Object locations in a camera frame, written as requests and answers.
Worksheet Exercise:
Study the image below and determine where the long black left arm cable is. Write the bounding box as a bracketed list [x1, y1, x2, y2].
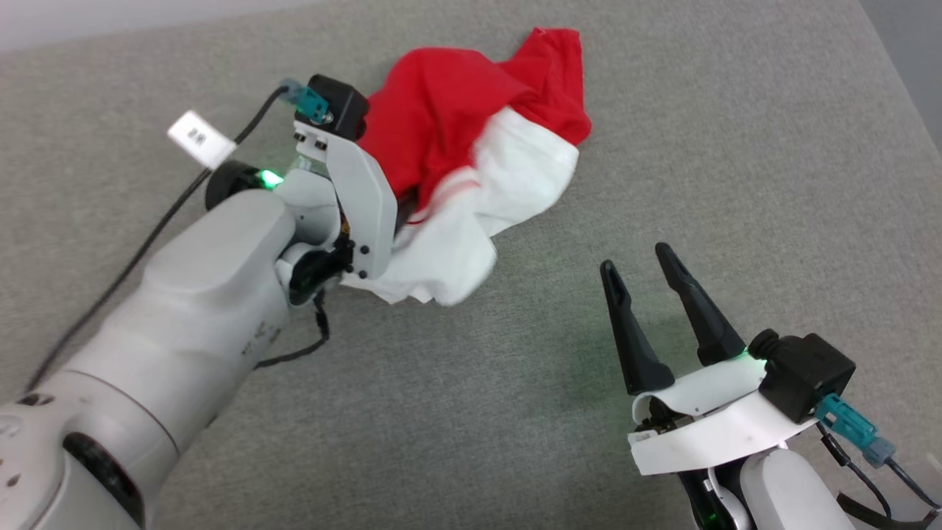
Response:
[24, 86, 290, 393]

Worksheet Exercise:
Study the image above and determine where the teal left camera connector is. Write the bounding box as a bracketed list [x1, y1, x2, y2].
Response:
[279, 79, 329, 123]

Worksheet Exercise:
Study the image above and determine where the red and white garment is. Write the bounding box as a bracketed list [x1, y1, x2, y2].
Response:
[340, 27, 593, 306]

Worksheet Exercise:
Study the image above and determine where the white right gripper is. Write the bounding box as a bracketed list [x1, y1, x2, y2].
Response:
[599, 242, 818, 476]

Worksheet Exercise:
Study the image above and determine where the teal camera connector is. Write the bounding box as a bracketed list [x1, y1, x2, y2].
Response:
[815, 393, 898, 469]
[279, 79, 329, 123]

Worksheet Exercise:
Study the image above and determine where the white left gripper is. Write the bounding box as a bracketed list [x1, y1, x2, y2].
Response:
[293, 120, 399, 281]

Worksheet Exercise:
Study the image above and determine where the teal right camera connector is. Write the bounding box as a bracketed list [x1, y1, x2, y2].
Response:
[815, 393, 898, 469]

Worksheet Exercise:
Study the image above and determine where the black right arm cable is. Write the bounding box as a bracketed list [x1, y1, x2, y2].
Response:
[817, 431, 942, 528]

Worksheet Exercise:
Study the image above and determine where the white cable label tag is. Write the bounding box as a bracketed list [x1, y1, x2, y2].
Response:
[167, 110, 237, 171]

